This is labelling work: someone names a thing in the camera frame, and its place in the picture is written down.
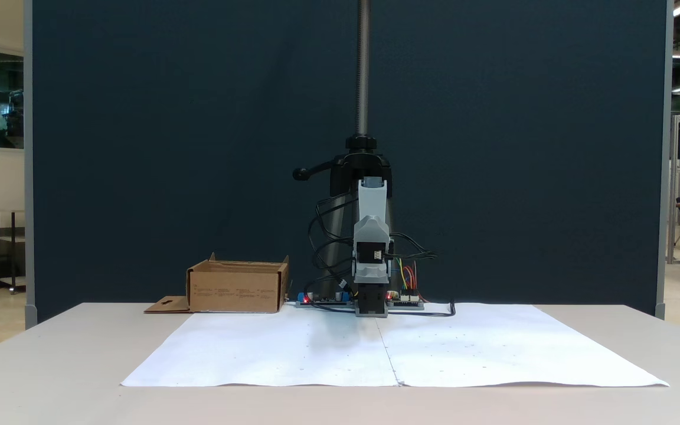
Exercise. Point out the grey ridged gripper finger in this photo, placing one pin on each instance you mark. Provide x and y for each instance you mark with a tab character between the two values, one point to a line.
370	230

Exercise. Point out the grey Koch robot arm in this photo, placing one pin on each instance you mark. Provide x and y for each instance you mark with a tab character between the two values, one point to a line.
372	198

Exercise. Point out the blue circuit board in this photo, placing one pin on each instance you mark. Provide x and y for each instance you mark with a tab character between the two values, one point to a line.
322	301

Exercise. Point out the white paper sheet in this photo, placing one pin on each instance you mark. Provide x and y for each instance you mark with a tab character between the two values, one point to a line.
511	348
269	348

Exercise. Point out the brown cardboard box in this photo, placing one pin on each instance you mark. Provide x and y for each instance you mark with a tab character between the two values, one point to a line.
234	289

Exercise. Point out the threaded metal pole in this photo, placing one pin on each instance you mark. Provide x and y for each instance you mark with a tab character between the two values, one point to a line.
363	59

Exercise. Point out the dark blue partition panel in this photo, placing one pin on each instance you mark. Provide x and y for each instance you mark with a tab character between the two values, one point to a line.
139	118

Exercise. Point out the black shelf trolley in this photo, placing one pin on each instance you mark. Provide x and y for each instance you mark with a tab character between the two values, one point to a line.
12	251

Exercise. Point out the framed wall window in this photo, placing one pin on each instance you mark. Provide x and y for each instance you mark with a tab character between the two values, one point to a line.
6	100

